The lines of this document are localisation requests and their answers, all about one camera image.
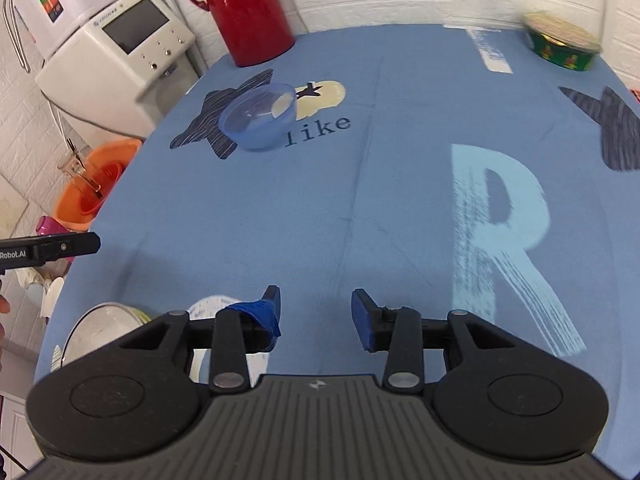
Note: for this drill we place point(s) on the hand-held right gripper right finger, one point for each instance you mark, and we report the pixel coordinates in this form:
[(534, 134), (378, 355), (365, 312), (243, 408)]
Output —
[(365, 320)]

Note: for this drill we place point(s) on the white machine with screen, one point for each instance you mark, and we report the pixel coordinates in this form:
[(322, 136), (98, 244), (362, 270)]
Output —
[(110, 75)]

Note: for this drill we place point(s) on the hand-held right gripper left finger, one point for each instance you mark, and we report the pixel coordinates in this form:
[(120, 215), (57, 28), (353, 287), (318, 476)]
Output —
[(260, 317)]

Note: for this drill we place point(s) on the person's left hand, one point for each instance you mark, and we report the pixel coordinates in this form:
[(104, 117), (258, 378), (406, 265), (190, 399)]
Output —
[(3, 305)]

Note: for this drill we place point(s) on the white water purifier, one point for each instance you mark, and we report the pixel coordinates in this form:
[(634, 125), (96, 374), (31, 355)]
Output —
[(65, 0)]

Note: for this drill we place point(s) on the blue plastic bowl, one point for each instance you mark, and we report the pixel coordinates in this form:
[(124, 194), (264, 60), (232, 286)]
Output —
[(257, 117)]

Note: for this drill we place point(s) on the green patterned bowl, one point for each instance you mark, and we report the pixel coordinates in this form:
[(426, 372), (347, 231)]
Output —
[(562, 47)]

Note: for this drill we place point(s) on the blue printed tablecloth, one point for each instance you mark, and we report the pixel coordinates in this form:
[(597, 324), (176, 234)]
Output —
[(375, 185)]

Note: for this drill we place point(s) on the red thermos jug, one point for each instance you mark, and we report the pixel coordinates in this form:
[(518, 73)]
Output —
[(245, 10)]

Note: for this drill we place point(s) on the pink plastic cup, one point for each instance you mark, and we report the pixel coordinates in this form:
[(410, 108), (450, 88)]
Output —
[(50, 225)]

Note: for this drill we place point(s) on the white oval plate blue rim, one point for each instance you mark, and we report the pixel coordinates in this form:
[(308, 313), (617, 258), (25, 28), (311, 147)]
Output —
[(105, 325)]

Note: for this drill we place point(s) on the clear glass jar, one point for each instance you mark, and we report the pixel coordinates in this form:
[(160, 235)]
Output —
[(80, 170)]

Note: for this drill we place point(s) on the orange plastic basin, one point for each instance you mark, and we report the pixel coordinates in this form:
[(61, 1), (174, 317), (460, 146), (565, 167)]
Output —
[(100, 180)]

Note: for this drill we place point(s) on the yellow plastic plate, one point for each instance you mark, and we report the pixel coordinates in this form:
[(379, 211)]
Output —
[(141, 316)]

